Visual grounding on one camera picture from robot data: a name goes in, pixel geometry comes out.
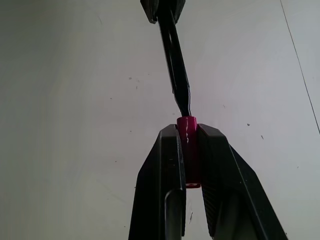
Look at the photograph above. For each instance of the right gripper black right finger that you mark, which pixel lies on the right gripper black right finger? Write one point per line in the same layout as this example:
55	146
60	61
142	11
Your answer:
225	180

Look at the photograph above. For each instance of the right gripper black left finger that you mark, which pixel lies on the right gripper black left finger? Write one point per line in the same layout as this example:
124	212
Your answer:
157	180

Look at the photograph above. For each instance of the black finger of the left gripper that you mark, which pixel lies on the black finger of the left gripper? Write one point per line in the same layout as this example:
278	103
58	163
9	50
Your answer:
179	7
150	10

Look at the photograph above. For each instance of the red marker cap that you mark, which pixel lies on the red marker cap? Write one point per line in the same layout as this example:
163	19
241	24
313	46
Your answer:
190	150

